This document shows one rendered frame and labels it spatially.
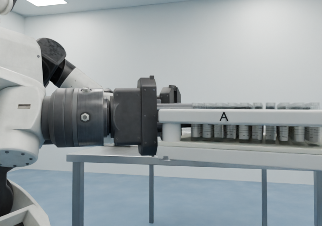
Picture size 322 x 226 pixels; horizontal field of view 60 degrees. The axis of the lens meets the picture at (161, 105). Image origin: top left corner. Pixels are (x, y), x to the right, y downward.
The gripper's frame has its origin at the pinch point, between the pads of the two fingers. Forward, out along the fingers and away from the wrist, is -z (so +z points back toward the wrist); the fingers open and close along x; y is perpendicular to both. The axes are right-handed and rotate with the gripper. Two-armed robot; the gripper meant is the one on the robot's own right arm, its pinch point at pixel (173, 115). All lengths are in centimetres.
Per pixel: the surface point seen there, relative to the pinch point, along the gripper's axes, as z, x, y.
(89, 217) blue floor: 27, 99, -247
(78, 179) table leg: 23, 28, -89
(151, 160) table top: -8, 19, -73
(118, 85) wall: -11, -56, -445
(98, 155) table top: 14, 17, -83
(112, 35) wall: -3, -145, -449
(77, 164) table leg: 24, 21, -89
